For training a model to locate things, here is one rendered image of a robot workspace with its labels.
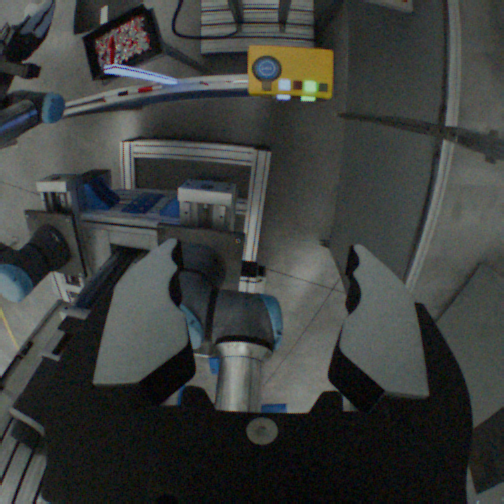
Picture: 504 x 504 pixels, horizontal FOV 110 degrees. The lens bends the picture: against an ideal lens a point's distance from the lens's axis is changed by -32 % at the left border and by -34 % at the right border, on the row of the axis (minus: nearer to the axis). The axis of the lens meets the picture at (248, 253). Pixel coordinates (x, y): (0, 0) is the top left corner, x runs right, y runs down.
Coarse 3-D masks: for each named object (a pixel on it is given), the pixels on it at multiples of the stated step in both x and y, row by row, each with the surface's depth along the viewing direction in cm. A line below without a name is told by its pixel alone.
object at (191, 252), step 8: (184, 248) 62; (192, 248) 62; (200, 248) 62; (208, 248) 63; (184, 256) 60; (192, 256) 60; (200, 256) 60; (208, 256) 61; (216, 256) 63; (184, 264) 59; (192, 264) 58; (200, 264) 59; (208, 264) 60; (216, 264) 63; (224, 264) 65; (192, 272) 56; (200, 272) 57; (208, 272) 59; (216, 272) 61; (224, 272) 65; (208, 280) 58; (216, 280) 61; (224, 280) 66
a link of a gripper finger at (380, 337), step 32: (352, 256) 11; (352, 288) 9; (384, 288) 9; (352, 320) 7; (384, 320) 7; (416, 320) 7; (352, 352) 6; (384, 352) 6; (416, 352) 6; (352, 384) 6; (384, 384) 5; (416, 384) 5
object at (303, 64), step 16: (256, 48) 38; (272, 48) 38; (288, 48) 38; (304, 48) 37; (256, 64) 40; (288, 64) 39; (304, 64) 39; (320, 64) 39; (256, 80) 41; (272, 80) 41; (304, 80) 41; (320, 80) 40; (256, 96) 50; (272, 96) 49; (304, 96) 43; (320, 96) 42
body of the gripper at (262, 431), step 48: (96, 432) 4; (144, 432) 4; (192, 432) 4; (240, 432) 4; (288, 432) 4; (336, 432) 4; (384, 432) 4; (96, 480) 3; (144, 480) 3; (192, 480) 3; (240, 480) 3; (288, 480) 3; (336, 480) 3; (384, 480) 3; (432, 480) 3
